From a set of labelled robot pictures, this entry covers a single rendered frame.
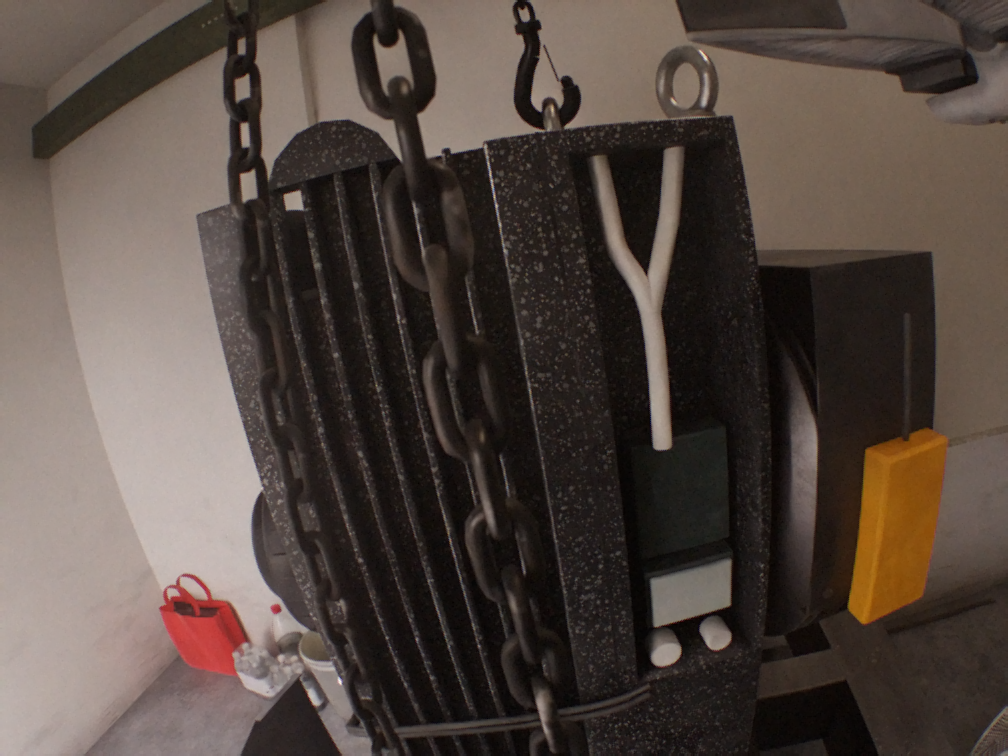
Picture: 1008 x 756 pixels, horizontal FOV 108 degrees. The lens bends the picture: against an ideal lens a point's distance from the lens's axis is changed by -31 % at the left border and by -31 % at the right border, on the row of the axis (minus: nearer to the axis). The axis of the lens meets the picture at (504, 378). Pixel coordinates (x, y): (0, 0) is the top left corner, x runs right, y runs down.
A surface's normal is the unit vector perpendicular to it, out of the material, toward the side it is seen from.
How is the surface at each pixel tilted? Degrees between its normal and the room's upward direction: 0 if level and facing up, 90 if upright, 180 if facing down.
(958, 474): 90
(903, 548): 90
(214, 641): 85
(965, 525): 90
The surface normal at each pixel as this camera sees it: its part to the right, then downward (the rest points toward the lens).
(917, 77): -0.87, 0.27
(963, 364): -0.17, 0.24
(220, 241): 0.04, 0.21
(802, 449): -0.98, 0.18
